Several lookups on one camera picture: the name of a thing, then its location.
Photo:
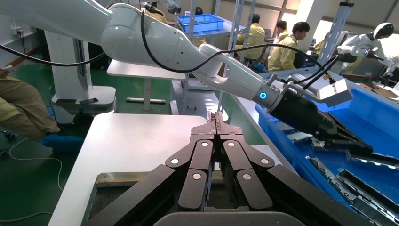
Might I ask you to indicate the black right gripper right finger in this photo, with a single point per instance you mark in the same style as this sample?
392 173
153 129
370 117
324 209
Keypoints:
237 159

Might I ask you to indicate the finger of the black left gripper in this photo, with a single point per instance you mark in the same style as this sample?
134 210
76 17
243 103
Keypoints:
344 132
346 146

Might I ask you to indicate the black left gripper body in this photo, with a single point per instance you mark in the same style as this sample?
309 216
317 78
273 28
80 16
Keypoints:
302 115

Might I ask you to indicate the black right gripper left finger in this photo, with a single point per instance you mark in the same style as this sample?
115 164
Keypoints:
199 156

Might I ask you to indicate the silver metal rail part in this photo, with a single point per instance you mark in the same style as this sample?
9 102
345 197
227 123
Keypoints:
336 184
380 162
367 187

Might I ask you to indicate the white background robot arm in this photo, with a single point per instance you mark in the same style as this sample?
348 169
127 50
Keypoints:
170 5

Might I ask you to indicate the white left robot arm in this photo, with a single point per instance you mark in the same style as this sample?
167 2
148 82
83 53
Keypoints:
140 37

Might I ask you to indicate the large blue plastic bin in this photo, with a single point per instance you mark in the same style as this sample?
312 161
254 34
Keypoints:
374 124

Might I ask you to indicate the person in yellow coat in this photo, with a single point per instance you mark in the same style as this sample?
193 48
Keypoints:
282 56
252 40
157 16
199 42
282 29

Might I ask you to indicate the grey background metal rack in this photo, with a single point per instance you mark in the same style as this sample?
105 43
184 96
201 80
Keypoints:
185 93

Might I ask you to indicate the white humanoid robot black visor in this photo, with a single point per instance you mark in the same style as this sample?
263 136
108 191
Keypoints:
361 42

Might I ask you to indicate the small blue plastic bin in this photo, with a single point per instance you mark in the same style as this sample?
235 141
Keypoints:
202 28

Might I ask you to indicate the seated person khaki trousers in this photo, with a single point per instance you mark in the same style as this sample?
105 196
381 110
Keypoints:
21 109

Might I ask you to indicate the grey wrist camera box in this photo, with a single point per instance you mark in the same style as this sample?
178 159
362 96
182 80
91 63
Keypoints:
330 90

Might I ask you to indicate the white pedestal table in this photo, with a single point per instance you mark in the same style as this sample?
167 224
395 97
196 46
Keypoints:
140 70

